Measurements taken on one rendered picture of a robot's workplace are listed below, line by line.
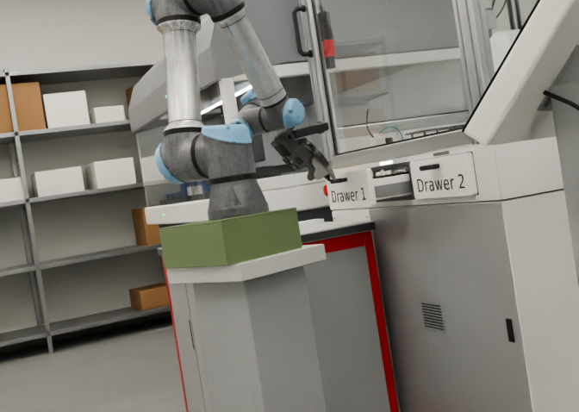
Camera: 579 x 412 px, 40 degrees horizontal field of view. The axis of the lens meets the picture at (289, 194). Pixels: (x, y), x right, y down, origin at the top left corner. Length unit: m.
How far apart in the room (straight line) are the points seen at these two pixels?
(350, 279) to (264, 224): 0.74
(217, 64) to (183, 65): 1.10
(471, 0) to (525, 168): 0.44
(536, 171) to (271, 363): 0.81
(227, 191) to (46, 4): 4.81
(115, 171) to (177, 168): 4.02
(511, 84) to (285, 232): 0.79
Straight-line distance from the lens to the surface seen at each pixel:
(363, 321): 2.58
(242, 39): 2.08
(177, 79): 2.06
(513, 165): 2.05
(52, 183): 5.98
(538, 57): 1.31
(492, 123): 1.32
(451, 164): 2.14
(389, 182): 2.34
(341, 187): 2.45
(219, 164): 1.92
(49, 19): 6.56
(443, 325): 2.36
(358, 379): 2.60
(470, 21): 2.07
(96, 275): 6.41
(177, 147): 2.01
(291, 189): 3.21
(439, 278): 2.33
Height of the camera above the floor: 0.92
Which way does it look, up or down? 1 degrees down
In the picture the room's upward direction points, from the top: 9 degrees counter-clockwise
